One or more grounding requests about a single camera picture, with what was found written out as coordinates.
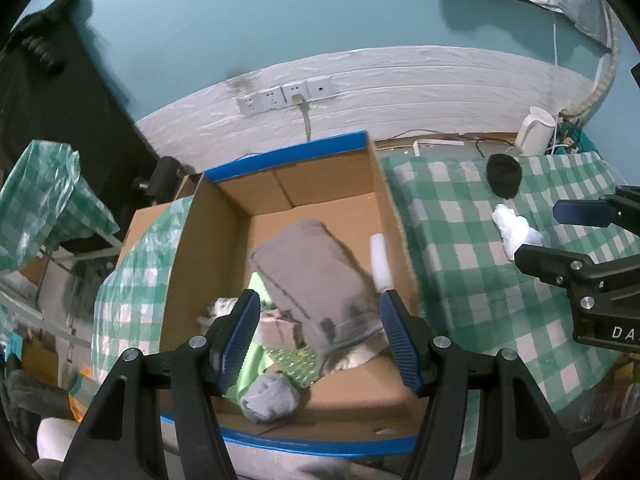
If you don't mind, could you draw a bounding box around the white electric kettle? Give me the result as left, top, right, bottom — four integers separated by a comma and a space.
515, 106, 556, 156

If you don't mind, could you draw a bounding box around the plastic bundle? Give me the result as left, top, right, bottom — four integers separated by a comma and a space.
196, 296, 306, 351

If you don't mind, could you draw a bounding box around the striped hose pipe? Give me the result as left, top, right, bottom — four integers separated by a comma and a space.
560, 0, 620, 119

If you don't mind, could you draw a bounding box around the white foam block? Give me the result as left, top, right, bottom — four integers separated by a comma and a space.
370, 233, 394, 294

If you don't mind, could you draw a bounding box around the green checkered tablecloth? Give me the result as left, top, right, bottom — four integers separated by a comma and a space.
380, 152, 639, 411

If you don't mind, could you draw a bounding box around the white blue crumpled cloth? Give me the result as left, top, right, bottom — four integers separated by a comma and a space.
491, 204, 544, 261

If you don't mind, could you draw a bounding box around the grey sock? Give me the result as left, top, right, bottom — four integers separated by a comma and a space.
240, 372, 299, 424

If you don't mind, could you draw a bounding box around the blue cardboard box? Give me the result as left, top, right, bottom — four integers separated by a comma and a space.
119, 130, 432, 458

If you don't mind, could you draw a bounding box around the black knit hat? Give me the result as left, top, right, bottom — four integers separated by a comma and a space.
486, 154, 523, 200

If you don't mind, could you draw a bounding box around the green bubble wrap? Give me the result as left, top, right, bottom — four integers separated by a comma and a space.
264, 347, 320, 389

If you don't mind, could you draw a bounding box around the grey towel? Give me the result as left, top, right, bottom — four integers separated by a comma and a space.
250, 219, 382, 356

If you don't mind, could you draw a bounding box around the green fleece cloth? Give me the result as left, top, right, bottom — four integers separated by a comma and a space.
224, 272, 274, 404

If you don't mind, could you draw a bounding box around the socket power cable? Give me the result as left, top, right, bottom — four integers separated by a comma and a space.
290, 93, 314, 142

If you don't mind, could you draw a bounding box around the white wall socket strip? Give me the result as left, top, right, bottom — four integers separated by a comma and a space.
236, 76, 337, 116

